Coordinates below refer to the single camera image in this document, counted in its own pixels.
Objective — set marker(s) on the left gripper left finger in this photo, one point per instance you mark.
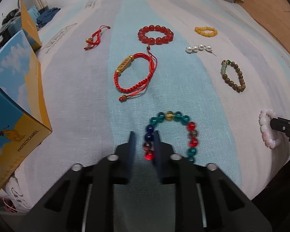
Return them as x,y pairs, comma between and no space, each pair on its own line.
83,198

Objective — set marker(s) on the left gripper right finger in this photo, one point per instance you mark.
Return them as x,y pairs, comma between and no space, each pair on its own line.
205,197

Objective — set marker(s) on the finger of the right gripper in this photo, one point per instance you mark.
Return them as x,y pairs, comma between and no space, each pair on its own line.
281,125

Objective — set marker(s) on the white pearl earrings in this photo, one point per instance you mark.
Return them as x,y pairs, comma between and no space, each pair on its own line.
200,47

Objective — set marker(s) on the striped bed sheet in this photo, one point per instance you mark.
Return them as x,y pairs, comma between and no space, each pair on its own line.
223,94

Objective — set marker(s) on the open blue cardboard box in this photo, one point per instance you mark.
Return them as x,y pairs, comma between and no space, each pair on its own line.
24,121

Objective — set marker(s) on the teal suitcase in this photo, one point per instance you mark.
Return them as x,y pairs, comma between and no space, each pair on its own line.
11,24

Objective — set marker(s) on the dark blue clothes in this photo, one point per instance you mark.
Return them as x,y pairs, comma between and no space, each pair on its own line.
47,16

